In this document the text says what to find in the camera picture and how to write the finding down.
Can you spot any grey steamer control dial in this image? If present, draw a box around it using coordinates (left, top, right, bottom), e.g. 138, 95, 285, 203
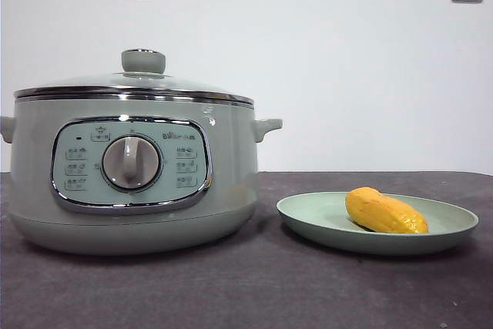
102, 135, 161, 190

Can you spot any pale green electric steamer pot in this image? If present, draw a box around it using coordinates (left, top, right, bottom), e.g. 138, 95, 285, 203
0, 92, 283, 257

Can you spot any pale green round plate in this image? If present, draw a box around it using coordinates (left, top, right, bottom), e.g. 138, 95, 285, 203
276, 190, 480, 256

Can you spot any yellow corn cob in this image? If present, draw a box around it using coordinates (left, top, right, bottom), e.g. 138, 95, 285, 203
344, 186, 430, 234

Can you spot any glass lid with green knob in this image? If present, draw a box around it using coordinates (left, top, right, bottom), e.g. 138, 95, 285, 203
14, 49, 255, 108

